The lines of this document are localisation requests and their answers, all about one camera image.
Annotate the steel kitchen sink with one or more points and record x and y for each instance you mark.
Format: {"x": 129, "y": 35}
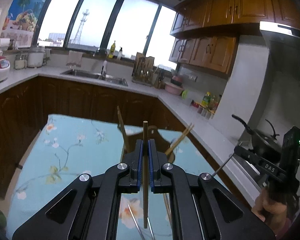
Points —
{"x": 96, "y": 76}

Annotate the black frying pan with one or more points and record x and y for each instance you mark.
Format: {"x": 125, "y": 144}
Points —
{"x": 264, "y": 145}

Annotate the wooden upper cabinets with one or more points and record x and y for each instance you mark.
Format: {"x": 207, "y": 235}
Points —
{"x": 206, "y": 31}

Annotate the dish drying rack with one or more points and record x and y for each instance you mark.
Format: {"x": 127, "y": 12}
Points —
{"x": 145, "y": 73}

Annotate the blue floral tablecloth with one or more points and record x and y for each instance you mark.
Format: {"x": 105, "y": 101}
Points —
{"x": 66, "y": 148}

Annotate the white rice cooker pot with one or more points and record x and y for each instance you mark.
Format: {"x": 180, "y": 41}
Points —
{"x": 35, "y": 56}

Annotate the wooden lower cabinets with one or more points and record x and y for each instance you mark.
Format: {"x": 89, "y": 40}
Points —
{"x": 24, "y": 110}

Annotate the yellow green drink bottle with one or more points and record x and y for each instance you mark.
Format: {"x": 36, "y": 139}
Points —
{"x": 206, "y": 99}

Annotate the person's right hand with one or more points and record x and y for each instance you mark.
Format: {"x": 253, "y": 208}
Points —
{"x": 272, "y": 213}

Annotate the yellow oil bottle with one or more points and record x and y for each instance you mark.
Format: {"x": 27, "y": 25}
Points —
{"x": 112, "y": 50}

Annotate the range hood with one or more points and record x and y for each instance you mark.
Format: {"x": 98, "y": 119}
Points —
{"x": 283, "y": 42}

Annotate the wooden cabinets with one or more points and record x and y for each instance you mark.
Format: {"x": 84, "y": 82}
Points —
{"x": 206, "y": 31}
{"x": 24, "y": 110}

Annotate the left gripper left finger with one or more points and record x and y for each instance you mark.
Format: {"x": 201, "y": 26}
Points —
{"x": 132, "y": 181}

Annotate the white spray bottle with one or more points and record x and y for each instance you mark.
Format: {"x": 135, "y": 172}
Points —
{"x": 119, "y": 54}

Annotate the pink basin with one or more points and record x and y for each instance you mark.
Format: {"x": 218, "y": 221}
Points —
{"x": 173, "y": 89}

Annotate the fruit poster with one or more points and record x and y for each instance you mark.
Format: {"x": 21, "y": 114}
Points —
{"x": 21, "y": 21}

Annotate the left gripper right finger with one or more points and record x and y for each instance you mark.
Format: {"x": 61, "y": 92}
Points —
{"x": 156, "y": 160}

